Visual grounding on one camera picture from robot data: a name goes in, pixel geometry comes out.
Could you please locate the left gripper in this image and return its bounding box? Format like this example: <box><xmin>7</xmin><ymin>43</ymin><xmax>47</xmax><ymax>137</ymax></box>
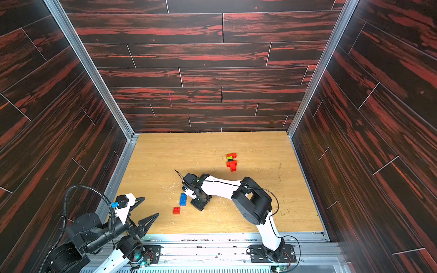
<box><xmin>87</xmin><ymin>196</ymin><xmax>159</xmax><ymax>254</ymax></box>

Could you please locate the long red lego brick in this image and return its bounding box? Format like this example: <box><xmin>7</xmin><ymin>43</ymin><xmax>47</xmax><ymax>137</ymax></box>
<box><xmin>226</xmin><ymin>160</ymin><xmax>237</xmax><ymax>172</ymax></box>
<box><xmin>226</xmin><ymin>153</ymin><xmax>237</xmax><ymax>159</ymax></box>

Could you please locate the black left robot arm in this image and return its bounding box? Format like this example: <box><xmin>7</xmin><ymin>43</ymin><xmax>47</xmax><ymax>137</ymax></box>
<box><xmin>39</xmin><ymin>194</ymin><xmax>159</xmax><ymax>273</ymax></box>

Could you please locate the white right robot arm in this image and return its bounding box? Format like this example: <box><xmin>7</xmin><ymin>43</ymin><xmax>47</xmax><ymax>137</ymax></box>
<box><xmin>182</xmin><ymin>174</ymin><xmax>285</xmax><ymax>262</ymax></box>

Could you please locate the long blue lego brick far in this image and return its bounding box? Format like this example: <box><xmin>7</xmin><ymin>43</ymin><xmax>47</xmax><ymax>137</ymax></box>
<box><xmin>179</xmin><ymin>193</ymin><xmax>187</xmax><ymax>207</ymax></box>

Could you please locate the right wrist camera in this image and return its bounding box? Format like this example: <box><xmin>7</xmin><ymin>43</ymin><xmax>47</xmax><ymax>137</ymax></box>
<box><xmin>182</xmin><ymin>173</ymin><xmax>199</xmax><ymax>199</ymax></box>

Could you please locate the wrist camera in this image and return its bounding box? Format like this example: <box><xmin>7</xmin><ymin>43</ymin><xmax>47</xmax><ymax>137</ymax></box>
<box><xmin>111</xmin><ymin>193</ymin><xmax>136</xmax><ymax>209</ymax></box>
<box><xmin>182</xmin><ymin>173</ymin><xmax>199</xmax><ymax>199</ymax></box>

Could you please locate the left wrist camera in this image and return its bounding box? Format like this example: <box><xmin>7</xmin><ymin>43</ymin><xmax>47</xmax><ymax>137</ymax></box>
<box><xmin>111</xmin><ymin>193</ymin><xmax>136</xmax><ymax>209</ymax></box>

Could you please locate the black corrugated left hose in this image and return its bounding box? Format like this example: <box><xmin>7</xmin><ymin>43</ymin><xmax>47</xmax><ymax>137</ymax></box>
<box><xmin>37</xmin><ymin>185</ymin><xmax>117</xmax><ymax>273</ymax></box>

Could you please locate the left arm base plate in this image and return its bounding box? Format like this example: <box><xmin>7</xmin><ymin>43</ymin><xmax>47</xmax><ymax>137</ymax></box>
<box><xmin>140</xmin><ymin>245</ymin><xmax>162</xmax><ymax>267</ymax></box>

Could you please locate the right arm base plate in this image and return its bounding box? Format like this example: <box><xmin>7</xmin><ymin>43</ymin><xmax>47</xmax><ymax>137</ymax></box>
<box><xmin>246</xmin><ymin>245</ymin><xmax>297</xmax><ymax>263</ymax></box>

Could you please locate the aluminium front rail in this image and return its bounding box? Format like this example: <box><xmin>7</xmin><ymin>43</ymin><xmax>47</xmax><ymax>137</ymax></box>
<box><xmin>118</xmin><ymin>232</ymin><xmax>352</xmax><ymax>273</ymax></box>

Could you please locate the aluminium corner post left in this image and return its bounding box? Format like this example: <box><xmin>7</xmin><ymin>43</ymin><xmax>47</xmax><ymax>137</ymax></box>
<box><xmin>44</xmin><ymin>0</ymin><xmax>138</xmax><ymax>141</ymax></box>

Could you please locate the aluminium corner post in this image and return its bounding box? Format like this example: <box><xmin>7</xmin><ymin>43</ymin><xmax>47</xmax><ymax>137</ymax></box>
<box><xmin>287</xmin><ymin>0</ymin><xmax>359</xmax><ymax>143</ymax></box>
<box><xmin>44</xmin><ymin>0</ymin><xmax>138</xmax><ymax>141</ymax></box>

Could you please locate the aluminium corner post right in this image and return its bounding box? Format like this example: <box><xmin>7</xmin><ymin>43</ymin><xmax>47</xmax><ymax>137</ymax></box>
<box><xmin>287</xmin><ymin>0</ymin><xmax>359</xmax><ymax>143</ymax></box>

